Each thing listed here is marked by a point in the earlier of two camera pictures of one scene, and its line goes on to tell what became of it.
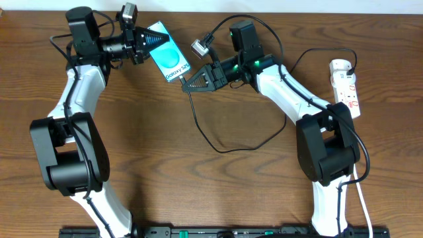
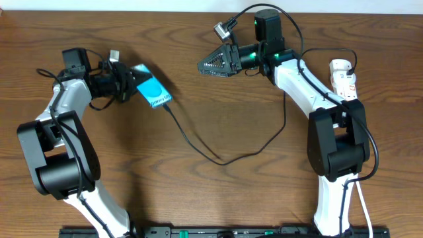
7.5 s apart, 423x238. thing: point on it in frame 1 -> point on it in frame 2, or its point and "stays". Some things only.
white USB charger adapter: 343,79 stays
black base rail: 218,232 stays
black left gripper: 135,41 -> 125,77
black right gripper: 213,76 -> 229,59
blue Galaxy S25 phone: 171,65 -> 152,90
